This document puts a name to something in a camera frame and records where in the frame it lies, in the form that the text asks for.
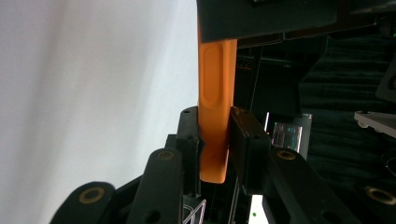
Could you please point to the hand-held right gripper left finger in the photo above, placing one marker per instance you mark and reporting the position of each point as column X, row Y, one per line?
column 188, row 149

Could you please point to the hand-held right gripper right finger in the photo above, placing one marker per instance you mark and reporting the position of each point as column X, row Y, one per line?
column 249, row 149

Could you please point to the orange phone case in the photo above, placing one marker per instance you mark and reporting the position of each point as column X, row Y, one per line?
column 216, row 109

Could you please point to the clear plastic packaging tray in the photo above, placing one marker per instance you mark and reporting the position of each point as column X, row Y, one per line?
column 195, row 213

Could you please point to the lit monitor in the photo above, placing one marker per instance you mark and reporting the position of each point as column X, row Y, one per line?
column 286, row 135

